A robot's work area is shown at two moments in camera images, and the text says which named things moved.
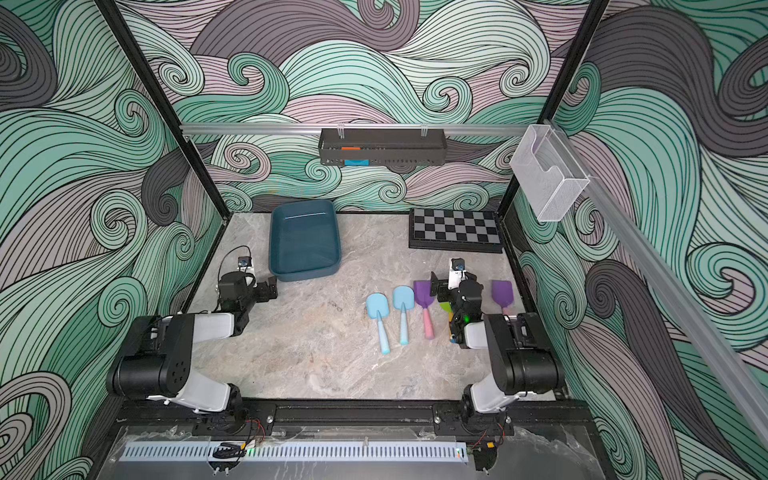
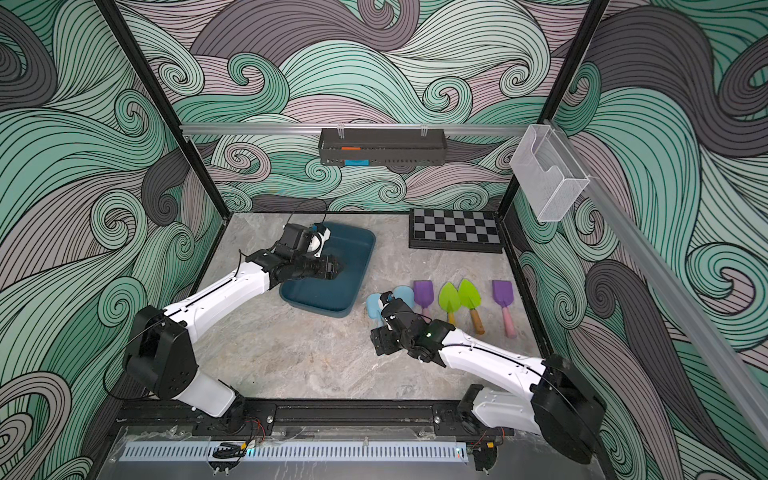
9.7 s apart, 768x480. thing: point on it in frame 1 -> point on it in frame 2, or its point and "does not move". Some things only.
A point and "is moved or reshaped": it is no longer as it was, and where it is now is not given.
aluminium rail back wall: [250, 128] does not move
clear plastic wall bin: [548, 172] does not move
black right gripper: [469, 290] -> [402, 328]
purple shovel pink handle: [423, 297] does not move
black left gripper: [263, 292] -> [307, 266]
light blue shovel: [377, 305] does not move
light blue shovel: [403, 299] does not move
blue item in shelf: [356, 162] does not move
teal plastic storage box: [303, 240] is moved or reshaped
